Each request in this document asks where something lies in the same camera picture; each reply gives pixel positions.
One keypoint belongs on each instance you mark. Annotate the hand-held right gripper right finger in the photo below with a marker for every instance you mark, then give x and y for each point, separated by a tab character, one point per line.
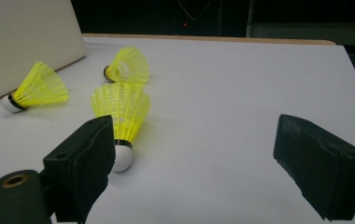
322	168

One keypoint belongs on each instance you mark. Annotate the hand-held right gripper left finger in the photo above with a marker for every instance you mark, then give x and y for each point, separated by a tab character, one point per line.
79	161

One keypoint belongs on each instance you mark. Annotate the yellow plastic shuttlecock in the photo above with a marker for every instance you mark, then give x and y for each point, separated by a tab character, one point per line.
129	67
41	87
122	109

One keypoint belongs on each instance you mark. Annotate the white plastic storage bin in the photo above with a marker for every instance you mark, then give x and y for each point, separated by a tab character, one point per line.
26	40

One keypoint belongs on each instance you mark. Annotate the white table cover sheet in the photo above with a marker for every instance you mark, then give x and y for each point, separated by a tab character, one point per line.
213	93

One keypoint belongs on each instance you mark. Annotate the wooden table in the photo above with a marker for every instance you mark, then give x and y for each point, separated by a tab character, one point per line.
228	39

